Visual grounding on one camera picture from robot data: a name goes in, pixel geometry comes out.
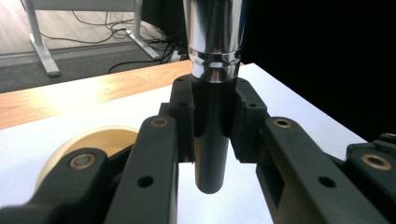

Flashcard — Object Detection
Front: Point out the wooden table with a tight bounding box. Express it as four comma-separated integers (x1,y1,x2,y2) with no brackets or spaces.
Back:
0,60,246,131

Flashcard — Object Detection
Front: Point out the cream ceramic cup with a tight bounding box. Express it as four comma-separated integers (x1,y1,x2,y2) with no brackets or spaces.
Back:
33,125,140,194

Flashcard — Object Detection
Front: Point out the white table sheet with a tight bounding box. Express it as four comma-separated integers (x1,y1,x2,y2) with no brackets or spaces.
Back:
0,62,368,224

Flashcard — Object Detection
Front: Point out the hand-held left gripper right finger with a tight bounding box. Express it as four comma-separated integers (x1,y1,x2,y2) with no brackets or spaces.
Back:
229,77,271,165

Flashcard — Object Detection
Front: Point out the white metal desk frame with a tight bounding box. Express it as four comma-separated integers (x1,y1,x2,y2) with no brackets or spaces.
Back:
21,0,163,78

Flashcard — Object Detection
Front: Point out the black curtain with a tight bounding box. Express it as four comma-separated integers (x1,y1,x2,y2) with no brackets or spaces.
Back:
141,0,396,143

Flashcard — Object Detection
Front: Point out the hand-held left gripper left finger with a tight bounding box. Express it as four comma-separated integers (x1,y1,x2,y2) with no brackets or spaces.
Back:
158,74,196,164

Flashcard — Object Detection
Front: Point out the black floor cable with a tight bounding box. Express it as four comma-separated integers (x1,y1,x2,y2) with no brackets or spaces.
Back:
106,43,176,75

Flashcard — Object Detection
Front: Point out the tangle of black cables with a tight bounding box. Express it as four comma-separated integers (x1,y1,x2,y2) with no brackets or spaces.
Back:
39,10,176,46

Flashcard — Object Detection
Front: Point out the black makeup brush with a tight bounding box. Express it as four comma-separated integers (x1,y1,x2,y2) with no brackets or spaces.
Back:
181,0,250,196

